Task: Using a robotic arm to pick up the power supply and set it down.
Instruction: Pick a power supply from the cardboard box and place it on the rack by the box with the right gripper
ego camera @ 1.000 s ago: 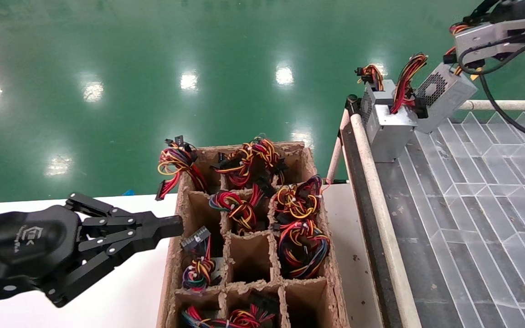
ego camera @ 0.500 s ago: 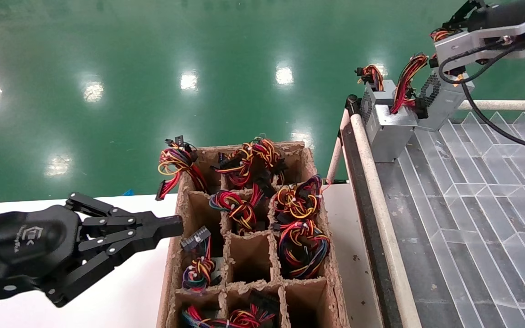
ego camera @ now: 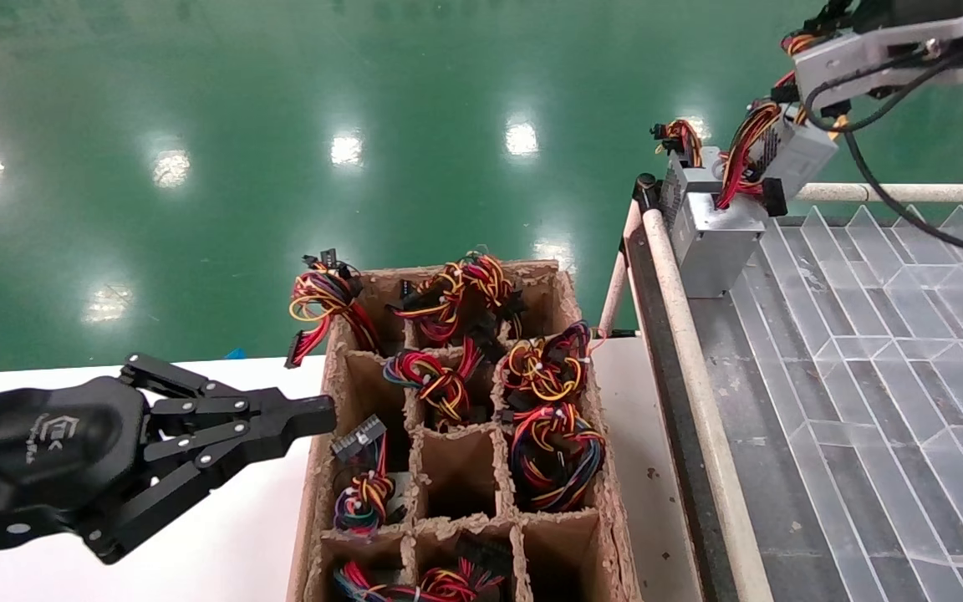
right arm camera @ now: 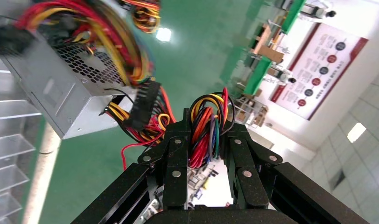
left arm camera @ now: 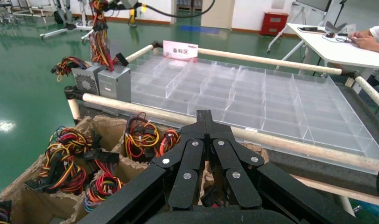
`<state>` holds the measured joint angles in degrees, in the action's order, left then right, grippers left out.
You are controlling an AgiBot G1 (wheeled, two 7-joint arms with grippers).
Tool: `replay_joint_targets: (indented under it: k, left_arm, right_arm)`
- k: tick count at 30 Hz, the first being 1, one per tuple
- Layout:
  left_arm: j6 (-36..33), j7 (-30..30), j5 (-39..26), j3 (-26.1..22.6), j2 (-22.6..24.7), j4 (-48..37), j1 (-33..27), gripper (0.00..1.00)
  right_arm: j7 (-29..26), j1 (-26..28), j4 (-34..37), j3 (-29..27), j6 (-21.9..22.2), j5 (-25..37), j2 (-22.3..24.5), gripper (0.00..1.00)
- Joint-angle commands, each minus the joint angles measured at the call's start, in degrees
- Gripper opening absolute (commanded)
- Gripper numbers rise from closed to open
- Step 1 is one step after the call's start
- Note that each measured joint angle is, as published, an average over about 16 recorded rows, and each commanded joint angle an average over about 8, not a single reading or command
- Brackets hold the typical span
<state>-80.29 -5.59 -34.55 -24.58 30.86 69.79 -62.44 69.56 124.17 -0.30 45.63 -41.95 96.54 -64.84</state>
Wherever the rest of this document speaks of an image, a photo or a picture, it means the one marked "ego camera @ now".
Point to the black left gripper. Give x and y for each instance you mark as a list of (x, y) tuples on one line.
[(47, 443)]

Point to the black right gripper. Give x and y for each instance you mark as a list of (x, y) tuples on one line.
[(908, 12)]

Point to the small blue object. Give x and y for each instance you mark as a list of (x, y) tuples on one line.
[(236, 354)]

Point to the horizontal beige rack pipe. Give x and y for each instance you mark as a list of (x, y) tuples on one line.
[(933, 193)]

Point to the brown cardboard divider box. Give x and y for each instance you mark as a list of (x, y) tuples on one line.
[(456, 468)]

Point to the black pipe joint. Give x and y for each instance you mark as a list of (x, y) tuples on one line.
[(644, 191)]

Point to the clear plastic divider grid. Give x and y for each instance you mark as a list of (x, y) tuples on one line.
[(908, 334)]

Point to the slanted beige rack pipe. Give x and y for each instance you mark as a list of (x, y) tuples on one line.
[(615, 293)]

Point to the long beige rack pipe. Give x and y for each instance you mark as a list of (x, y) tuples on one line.
[(699, 393)]

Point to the black rack edge strip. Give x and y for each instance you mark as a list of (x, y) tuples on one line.
[(682, 418)]

